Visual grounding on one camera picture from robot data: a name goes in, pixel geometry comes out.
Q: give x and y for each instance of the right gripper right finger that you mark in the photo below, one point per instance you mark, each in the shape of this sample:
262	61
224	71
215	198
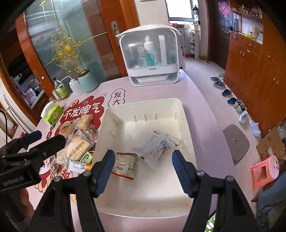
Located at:
233	212

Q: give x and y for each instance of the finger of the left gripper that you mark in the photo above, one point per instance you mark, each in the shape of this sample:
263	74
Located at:
43	150
17	144

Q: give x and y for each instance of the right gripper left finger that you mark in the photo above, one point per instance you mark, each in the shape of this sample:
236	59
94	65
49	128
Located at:
54	213

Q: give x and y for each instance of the beige Lipo snack packet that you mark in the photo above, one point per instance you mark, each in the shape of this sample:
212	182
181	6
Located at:
124	165

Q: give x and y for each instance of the white printed snack packet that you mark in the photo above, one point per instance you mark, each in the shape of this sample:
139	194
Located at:
159	144

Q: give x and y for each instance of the brown cracker snack packet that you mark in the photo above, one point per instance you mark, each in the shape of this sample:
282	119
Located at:
67	128

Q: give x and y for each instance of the green tissue box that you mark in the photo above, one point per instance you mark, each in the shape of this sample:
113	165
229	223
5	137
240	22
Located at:
53	115

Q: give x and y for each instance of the small metal can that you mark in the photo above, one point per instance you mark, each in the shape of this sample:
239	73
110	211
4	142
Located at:
56	95

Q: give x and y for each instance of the green label clear bottle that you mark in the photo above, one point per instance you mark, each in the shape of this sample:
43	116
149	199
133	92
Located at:
60	88

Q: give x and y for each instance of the pink plastic stool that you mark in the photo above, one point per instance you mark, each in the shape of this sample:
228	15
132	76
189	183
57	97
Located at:
265	172

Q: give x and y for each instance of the grey round chair seat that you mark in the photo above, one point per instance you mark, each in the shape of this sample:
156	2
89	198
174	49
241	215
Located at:
237	142

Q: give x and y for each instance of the white squeeze bottle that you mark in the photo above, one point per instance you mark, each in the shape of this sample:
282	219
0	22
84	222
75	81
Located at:
72	85

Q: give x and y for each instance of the light blue canister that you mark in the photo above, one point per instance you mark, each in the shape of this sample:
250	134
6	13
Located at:
87	81

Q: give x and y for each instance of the white plastic storage bin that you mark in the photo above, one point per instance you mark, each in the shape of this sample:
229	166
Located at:
151	131

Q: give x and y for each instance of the cardboard box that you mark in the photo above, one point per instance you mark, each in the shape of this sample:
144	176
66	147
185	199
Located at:
272	143

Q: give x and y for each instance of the gold ornament decoration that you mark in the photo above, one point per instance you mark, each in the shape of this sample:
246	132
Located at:
66	50

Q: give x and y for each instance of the white cosmetic organizer case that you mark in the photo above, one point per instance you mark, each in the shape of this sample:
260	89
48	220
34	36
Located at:
151	54

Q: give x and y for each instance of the wooden wardrobe cabinet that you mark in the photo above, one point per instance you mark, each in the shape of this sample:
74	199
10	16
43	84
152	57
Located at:
256	74

